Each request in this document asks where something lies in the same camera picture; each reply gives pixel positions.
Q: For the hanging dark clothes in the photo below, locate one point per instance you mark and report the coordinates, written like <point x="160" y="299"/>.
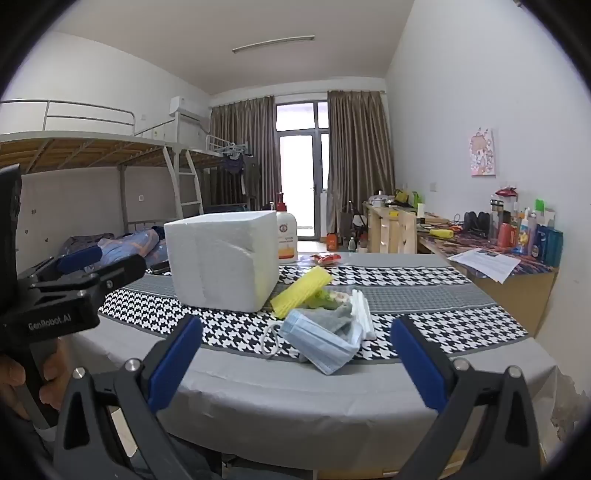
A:
<point x="235" y="166"/>

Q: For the orange container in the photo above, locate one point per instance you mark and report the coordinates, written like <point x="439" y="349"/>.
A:
<point x="333" y="242"/>

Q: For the yellow black bag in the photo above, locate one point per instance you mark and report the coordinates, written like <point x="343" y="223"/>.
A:
<point x="402" y="197"/>

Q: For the ceiling tube light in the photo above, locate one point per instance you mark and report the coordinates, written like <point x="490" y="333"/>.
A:
<point x="272" y="44"/>

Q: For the white foam box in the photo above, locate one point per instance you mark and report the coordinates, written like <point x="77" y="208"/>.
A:
<point x="217" y="258"/>

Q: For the blue orange quilt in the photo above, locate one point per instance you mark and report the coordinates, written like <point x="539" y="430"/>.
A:
<point x="134" y="244"/>

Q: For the grey cloth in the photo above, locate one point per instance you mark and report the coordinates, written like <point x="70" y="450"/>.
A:
<point x="330" y="318"/>

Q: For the wooden desk with drawers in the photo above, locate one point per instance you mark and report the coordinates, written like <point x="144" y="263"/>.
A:
<point x="381" y="230"/>

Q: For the red plastic item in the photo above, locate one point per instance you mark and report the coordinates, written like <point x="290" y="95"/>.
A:
<point x="507" y="191"/>

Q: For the glass balcony door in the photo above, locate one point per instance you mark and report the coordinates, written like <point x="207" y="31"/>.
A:
<point x="300" y="184"/>

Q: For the printed paper sheets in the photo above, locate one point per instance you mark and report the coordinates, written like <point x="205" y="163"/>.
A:
<point x="485" y="264"/>

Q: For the blue face mask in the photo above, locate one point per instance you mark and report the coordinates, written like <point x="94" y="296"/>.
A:
<point x="318" y="344"/>

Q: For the white metal bunk bed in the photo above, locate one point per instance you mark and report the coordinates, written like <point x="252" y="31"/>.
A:
<point x="212" y="157"/>
<point x="83" y="143"/>

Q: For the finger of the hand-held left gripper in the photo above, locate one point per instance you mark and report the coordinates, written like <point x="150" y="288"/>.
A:
<point x="78" y="259"/>
<point x="115" y="276"/>

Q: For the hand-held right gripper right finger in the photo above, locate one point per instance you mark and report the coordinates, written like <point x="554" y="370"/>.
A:
<point x="418" y="364"/>

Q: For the white cooking pot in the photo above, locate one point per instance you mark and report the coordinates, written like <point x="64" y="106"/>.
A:
<point x="381" y="201"/>

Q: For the white air conditioner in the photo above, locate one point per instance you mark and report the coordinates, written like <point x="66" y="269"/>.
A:
<point x="184" y="107"/>

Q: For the brown curtain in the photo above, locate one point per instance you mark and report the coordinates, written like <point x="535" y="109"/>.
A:
<point x="360" y="152"/>
<point x="258" y="124"/>

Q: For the yellow sponge cloth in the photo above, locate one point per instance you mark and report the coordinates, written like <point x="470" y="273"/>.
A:
<point x="300" y="290"/>

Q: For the green plastic item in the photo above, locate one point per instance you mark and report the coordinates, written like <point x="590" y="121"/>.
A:
<point x="418" y="198"/>

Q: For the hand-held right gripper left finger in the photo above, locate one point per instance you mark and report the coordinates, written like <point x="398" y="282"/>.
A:
<point x="178" y="364"/>

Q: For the black headphones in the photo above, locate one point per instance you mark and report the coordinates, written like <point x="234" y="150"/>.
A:
<point x="475" y="224"/>

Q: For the plain wooden desk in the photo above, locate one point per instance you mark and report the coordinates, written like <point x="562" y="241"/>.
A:
<point x="526" y="300"/>

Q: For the red snack packet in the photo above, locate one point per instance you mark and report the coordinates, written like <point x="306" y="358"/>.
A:
<point x="325" y="260"/>

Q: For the houndstooth table runner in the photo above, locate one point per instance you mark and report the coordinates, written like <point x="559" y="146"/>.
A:
<point x="240" y="323"/>

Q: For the wooden smiley chair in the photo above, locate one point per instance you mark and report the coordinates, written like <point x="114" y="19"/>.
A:
<point x="407" y="233"/>

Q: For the colourful desk cloth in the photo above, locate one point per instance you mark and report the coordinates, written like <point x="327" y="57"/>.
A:
<point x="461" y="242"/>

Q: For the white lotion pump bottle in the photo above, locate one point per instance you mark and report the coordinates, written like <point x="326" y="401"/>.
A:
<point x="286" y="240"/>

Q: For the grey table cover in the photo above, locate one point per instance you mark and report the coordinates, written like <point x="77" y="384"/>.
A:
<point x="277" y="397"/>

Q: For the group of toiletry bottles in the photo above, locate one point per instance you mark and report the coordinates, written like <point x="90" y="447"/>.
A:
<point x="549" y="244"/>

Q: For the black folded trolley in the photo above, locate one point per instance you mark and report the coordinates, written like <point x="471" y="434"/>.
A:
<point x="353" y="219"/>

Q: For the white bunk bed ladder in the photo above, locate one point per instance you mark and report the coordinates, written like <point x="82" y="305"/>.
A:
<point x="195" y="184"/>

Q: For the green cloth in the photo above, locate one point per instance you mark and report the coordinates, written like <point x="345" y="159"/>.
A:
<point x="323" y="300"/>

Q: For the pink cartoon wall poster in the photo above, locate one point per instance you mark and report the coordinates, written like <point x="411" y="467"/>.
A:
<point x="482" y="152"/>

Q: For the person's left hand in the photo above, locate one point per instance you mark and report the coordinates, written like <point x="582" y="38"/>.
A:
<point x="56" y="364"/>

